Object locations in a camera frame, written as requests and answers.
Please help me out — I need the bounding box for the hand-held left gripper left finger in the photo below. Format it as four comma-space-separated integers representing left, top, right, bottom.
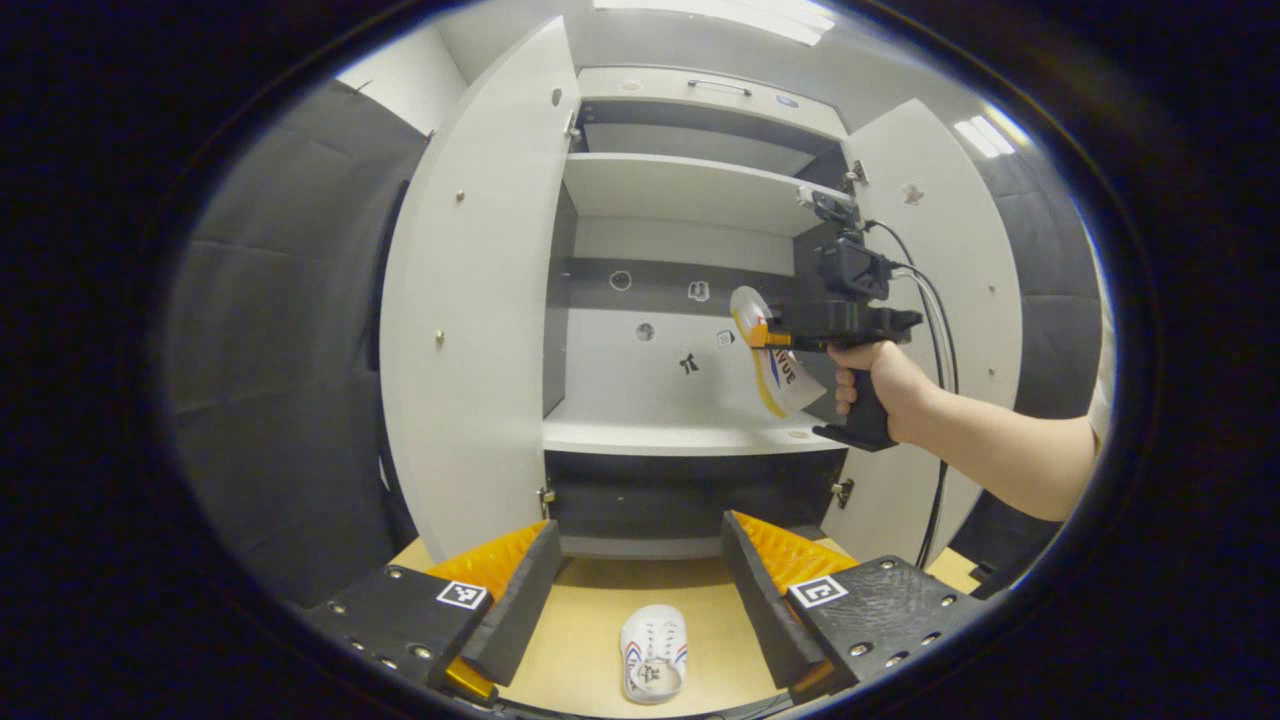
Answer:
300, 518, 563, 706

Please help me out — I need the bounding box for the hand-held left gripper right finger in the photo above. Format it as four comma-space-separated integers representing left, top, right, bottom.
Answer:
720, 510, 986, 706

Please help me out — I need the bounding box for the white striped shoe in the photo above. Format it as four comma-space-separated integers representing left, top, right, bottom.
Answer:
730, 285, 831, 419
620, 605, 689, 704

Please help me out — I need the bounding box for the grey cabinet door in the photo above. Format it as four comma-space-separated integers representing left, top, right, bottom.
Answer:
835, 97, 1023, 571
378, 15, 583, 563

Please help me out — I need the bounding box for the ceiling light panel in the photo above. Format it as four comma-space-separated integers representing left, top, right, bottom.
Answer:
592, 0, 836, 46
952, 105, 1031, 159

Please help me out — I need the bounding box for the black backdrop cloth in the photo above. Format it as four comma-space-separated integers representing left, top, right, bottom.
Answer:
165, 80, 1106, 611

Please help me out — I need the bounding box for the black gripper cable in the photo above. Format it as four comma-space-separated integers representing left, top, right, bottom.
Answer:
865, 218, 961, 571

